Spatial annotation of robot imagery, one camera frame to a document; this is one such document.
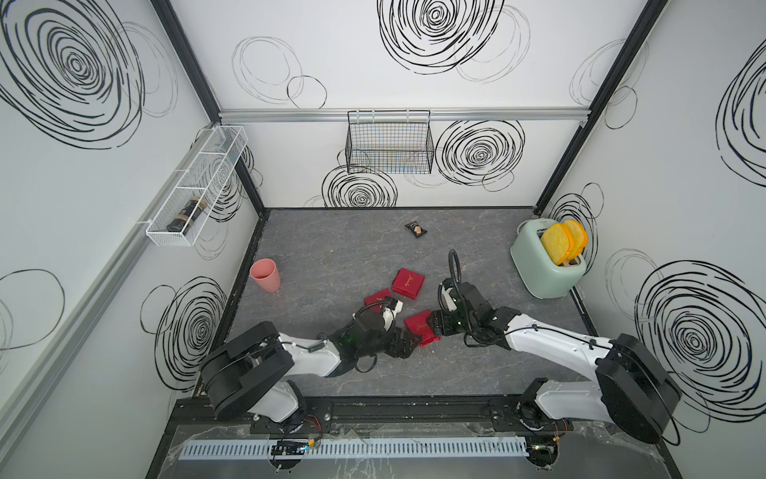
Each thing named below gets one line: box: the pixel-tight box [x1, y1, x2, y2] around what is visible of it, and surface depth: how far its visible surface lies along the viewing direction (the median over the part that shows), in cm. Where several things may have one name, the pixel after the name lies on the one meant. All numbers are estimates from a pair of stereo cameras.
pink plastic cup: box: [249, 257, 282, 294], surface depth 93 cm
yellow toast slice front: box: [540, 222, 573, 267], surface depth 87 cm
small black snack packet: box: [403, 220, 428, 239], surface depth 114 cm
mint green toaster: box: [510, 217, 588, 300], surface depth 91 cm
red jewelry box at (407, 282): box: [391, 267, 425, 301], surface depth 97 cm
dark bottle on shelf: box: [165, 195, 208, 236], surface depth 68 cm
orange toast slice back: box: [564, 219, 590, 263], surface depth 85 cm
